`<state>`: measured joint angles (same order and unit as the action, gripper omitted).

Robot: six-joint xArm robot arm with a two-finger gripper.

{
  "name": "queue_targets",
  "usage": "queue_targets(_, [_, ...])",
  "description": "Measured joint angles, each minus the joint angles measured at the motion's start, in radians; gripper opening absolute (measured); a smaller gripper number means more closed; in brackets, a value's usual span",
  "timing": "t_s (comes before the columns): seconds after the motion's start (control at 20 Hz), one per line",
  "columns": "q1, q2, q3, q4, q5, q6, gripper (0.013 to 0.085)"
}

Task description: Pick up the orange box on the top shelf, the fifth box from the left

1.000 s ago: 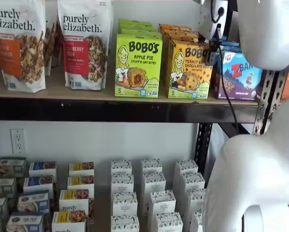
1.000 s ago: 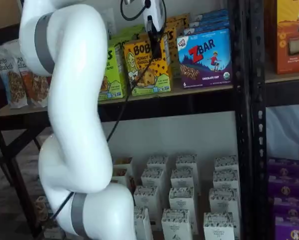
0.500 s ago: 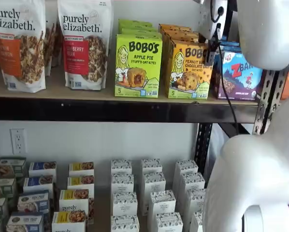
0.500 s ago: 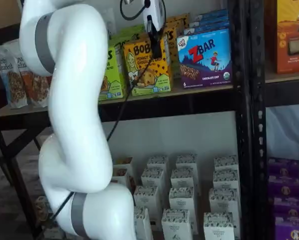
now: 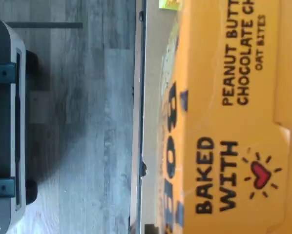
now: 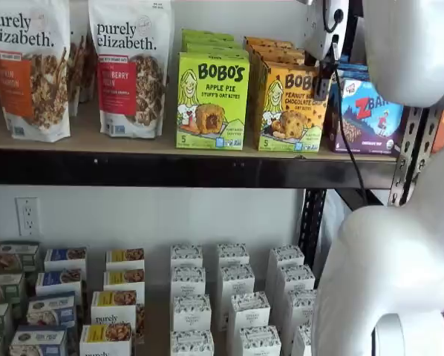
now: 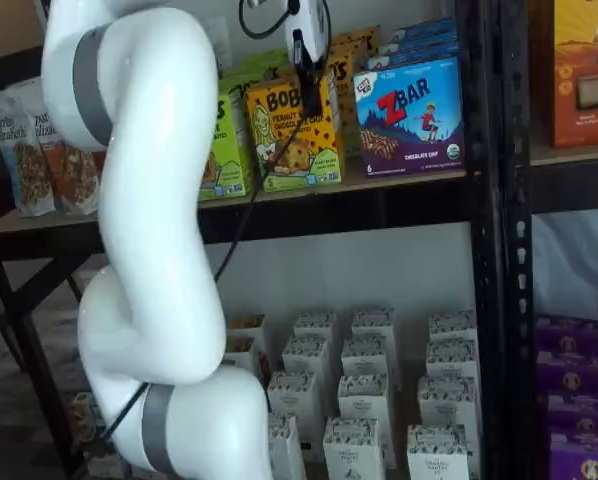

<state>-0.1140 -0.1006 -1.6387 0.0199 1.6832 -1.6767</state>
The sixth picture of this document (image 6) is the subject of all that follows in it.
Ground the black metal shelf rack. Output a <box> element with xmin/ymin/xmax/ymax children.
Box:
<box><xmin>0</xmin><ymin>0</ymin><xmax>427</xmax><ymax>294</ymax></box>
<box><xmin>411</xmin><ymin>107</ymin><xmax>444</xmax><ymax>208</ymax></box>

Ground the granola bag orange label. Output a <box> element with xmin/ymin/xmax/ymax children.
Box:
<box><xmin>0</xmin><ymin>0</ymin><xmax>72</xmax><ymax>141</ymax></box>
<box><xmin>68</xmin><ymin>28</ymin><xmax>97</xmax><ymax>119</ymax></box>

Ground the black cable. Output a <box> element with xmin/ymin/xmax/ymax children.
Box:
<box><xmin>321</xmin><ymin>0</ymin><xmax>371</xmax><ymax>208</ymax></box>

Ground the white blue granola box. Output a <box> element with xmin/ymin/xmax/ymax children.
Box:
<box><xmin>42</xmin><ymin>246</ymin><xmax>88</xmax><ymax>272</ymax></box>
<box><xmin>34</xmin><ymin>268</ymin><xmax>83</xmax><ymax>298</ymax></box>
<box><xmin>8</xmin><ymin>324</ymin><xmax>70</xmax><ymax>356</ymax></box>
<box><xmin>25</xmin><ymin>291</ymin><xmax>78</xmax><ymax>330</ymax></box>

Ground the green Bobo's apple pie box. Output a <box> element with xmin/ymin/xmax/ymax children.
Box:
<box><xmin>184</xmin><ymin>43</ymin><xmax>248</xmax><ymax>54</ymax></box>
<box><xmin>175</xmin><ymin>50</ymin><xmax>251</xmax><ymax>152</ymax></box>
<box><xmin>182</xmin><ymin>36</ymin><xmax>242</xmax><ymax>46</ymax></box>
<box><xmin>180</xmin><ymin>28</ymin><xmax>235</xmax><ymax>39</ymax></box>

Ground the blue purple Zbar box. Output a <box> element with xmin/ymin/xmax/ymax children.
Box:
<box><xmin>335</xmin><ymin>70</ymin><xmax>372</xmax><ymax>83</ymax></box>
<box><xmin>324</xmin><ymin>76</ymin><xmax>405</xmax><ymax>154</ymax></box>
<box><xmin>336</xmin><ymin>62</ymin><xmax>368</xmax><ymax>73</ymax></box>

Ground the granola bag red label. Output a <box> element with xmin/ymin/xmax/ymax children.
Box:
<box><xmin>87</xmin><ymin>0</ymin><xmax>175</xmax><ymax>141</ymax></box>

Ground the wooden shelf board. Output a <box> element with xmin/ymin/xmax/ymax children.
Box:
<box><xmin>0</xmin><ymin>99</ymin><xmax>399</xmax><ymax>161</ymax></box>

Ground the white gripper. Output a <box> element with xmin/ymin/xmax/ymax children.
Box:
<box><xmin>303</xmin><ymin>0</ymin><xmax>352</xmax><ymax>99</ymax></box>

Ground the orange Bobo's peanut butter box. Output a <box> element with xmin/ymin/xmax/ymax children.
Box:
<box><xmin>251</xmin><ymin>51</ymin><xmax>307</xmax><ymax>149</ymax></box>
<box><xmin>257</xmin><ymin>60</ymin><xmax>330</xmax><ymax>153</ymax></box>
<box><xmin>243</xmin><ymin>36</ymin><xmax>296</xmax><ymax>142</ymax></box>
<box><xmin>247</xmin><ymin>44</ymin><xmax>306</xmax><ymax>145</ymax></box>

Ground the white yellow granola box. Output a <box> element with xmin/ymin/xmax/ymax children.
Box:
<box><xmin>79</xmin><ymin>323</ymin><xmax>134</xmax><ymax>356</ymax></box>
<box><xmin>102</xmin><ymin>268</ymin><xmax>146</xmax><ymax>298</ymax></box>
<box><xmin>105</xmin><ymin>247</ymin><xmax>146</xmax><ymax>272</ymax></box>
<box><xmin>90</xmin><ymin>289</ymin><xmax>146</xmax><ymax>342</ymax></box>

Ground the white plastic sheet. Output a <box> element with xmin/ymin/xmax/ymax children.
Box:
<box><xmin>316</xmin><ymin>188</ymin><xmax>357</xmax><ymax>261</ymax></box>

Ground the white patterned-top carton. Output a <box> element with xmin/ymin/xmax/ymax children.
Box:
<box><xmin>238</xmin><ymin>324</ymin><xmax>283</xmax><ymax>356</ymax></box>
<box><xmin>171</xmin><ymin>294</ymin><xmax>212</xmax><ymax>334</ymax></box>
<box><xmin>286</xmin><ymin>289</ymin><xmax>320</xmax><ymax>356</ymax></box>
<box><xmin>169</xmin><ymin>329</ymin><xmax>215</xmax><ymax>356</ymax></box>
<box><xmin>291</xmin><ymin>323</ymin><xmax>315</xmax><ymax>356</ymax></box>
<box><xmin>218</xmin><ymin>263</ymin><xmax>256</xmax><ymax>319</ymax></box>
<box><xmin>169</xmin><ymin>243</ymin><xmax>204</xmax><ymax>269</ymax></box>
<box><xmin>268</xmin><ymin>244</ymin><xmax>306</xmax><ymax>291</ymax></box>
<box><xmin>216</xmin><ymin>243</ymin><xmax>251</xmax><ymax>268</ymax></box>
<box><xmin>276</xmin><ymin>264</ymin><xmax>316</xmax><ymax>324</ymax></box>
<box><xmin>169</xmin><ymin>265</ymin><xmax>207</xmax><ymax>298</ymax></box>
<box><xmin>226</xmin><ymin>291</ymin><xmax>272</xmax><ymax>346</ymax></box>

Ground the white wall outlet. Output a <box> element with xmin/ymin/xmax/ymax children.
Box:
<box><xmin>15</xmin><ymin>196</ymin><xmax>42</xmax><ymax>237</ymax></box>

